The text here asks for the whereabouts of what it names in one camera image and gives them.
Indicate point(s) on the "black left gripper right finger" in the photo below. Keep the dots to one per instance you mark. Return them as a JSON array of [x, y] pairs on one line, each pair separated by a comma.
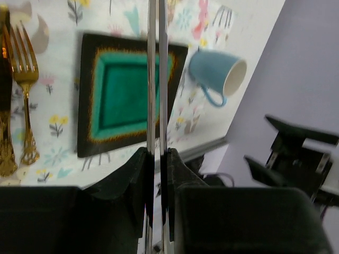
[[215, 219]]

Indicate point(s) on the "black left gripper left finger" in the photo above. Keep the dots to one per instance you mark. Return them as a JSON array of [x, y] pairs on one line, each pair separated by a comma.
[[104, 218]]

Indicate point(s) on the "silver serving tongs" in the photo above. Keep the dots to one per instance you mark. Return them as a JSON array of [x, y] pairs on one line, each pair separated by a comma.
[[157, 67]]

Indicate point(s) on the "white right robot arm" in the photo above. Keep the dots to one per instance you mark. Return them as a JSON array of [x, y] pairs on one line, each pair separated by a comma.
[[290, 164]]

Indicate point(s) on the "gold knife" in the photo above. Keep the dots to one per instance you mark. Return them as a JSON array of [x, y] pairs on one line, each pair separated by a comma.
[[8, 164]]

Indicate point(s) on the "green black square plate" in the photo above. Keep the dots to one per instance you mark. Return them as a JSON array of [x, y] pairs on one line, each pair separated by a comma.
[[112, 111]]

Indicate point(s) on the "blue ceramic mug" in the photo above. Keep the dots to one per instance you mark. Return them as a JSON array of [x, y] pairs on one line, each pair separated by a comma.
[[219, 74]]

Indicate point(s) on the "gold fork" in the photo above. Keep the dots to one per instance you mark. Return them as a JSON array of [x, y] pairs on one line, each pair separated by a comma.
[[25, 73]]

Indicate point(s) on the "animal print placemat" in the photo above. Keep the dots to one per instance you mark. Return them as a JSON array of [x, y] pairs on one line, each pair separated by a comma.
[[240, 28]]

